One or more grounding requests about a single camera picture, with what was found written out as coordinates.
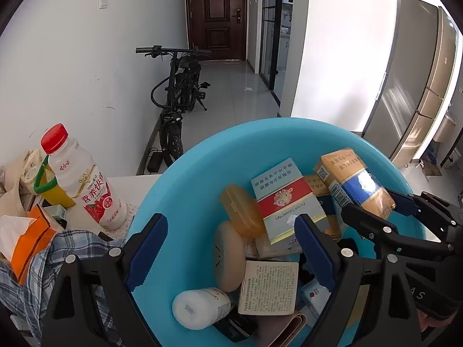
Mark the orange tissue pack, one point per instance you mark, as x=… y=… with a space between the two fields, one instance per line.
x=27 y=238

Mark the red white cigarette box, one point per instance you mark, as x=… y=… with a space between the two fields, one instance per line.
x=285 y=202

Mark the beige oval case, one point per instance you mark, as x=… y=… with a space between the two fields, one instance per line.
x=228 y=260

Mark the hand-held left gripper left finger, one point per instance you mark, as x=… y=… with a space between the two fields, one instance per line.
x=144 y=253

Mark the beige cloth bag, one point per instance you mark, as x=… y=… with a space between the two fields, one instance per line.
x=12 y=177

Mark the pink cup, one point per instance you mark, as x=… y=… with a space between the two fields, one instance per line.
x=285 y=329

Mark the red cap milk bottle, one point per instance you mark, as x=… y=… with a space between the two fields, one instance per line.
x=83 y=184

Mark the black framed glass door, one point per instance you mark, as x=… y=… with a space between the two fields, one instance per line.
x=269 y=29

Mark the person's right hand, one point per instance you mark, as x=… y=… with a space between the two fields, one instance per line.
x=432 y=323

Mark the white light switch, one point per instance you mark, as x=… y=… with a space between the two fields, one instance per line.
x=103 y=1

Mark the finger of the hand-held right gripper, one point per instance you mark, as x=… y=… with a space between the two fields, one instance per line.
x=376 y=229
x=401 y=202

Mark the blue plastic basin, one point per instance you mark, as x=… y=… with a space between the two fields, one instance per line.
x=231 y=151

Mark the black electric bicycle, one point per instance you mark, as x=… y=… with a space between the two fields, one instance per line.
x=177 y=90

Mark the cream printed box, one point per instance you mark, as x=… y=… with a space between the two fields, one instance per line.
x=269 y=287

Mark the grey gold refrigerator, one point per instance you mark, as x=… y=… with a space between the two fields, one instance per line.
x=408 y=79

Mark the small white blue box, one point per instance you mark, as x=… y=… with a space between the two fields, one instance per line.
x=314 y=294

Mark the dark brown entrance door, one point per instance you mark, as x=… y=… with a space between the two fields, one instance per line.
x=217 y=14

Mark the orange translucent case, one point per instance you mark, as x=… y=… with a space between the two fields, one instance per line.
x=240 y=213

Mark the yellow cup green rim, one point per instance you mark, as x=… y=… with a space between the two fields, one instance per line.
x=47 y=188

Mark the small black case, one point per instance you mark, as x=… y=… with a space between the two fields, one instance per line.
x=235 y=327

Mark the blue plaid shirt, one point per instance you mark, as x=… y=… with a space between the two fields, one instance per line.
x=21 y=296

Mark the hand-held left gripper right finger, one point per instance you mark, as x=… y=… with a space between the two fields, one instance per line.
x=316 y=253

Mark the white plastic bottle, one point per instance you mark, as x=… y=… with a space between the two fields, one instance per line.
x=199 y=309

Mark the gold foil cigarette pack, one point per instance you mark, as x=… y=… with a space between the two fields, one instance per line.
x=310 y=188

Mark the yellow blue cigarette pack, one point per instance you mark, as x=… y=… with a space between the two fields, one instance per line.
x=354 y=180

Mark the black charger brick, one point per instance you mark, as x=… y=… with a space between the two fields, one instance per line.
x=155 y=159

